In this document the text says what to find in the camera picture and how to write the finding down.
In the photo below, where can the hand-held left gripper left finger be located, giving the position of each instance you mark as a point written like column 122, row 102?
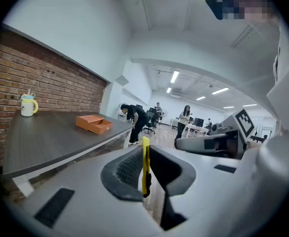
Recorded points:
column 85, row 206

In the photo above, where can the black computer monitor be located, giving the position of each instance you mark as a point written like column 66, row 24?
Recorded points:
column 199, row 122

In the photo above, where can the orange cardboard box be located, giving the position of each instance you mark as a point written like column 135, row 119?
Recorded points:
column 94, row 125

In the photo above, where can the dark grey table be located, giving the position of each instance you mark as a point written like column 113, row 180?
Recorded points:
column 23, row 185

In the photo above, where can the standing floor fan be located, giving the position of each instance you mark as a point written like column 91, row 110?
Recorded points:
column 164, row 113

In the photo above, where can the white low cabinet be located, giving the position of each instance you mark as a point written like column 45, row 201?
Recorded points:
column 122, row 117

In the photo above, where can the ceiling air vent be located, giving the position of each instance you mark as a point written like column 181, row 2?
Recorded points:
column 243, row 35

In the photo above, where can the person's grey shirt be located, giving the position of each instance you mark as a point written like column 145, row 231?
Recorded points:
column 287, row 83

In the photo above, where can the black head-worn camera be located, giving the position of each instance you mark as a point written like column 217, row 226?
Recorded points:
column 214, row 4

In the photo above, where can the black office chair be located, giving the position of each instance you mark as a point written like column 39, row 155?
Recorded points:
column 150, row 121

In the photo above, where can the grey diamond wall panel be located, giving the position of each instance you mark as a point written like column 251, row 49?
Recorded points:
column 122, row 80

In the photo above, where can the grey gripper camera module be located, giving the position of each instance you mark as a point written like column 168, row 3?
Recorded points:
column 218, row 128

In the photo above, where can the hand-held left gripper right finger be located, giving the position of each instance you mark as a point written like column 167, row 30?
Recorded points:
column 208, row 194

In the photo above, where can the person's head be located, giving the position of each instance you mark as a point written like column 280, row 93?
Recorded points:
column 248, row 1

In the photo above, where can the white office desk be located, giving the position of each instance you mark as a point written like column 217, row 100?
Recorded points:
column 198, row 130

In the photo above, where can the person's right forearm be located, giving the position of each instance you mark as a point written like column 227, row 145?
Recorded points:
column 254, row 145

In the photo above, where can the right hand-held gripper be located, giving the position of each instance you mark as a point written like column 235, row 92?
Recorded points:
column 245, row 122

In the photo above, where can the ceiling strip lights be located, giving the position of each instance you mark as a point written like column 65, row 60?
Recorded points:
column 174, row 76

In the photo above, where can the black yellow tool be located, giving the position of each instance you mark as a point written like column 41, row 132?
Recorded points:
column 145, row 157

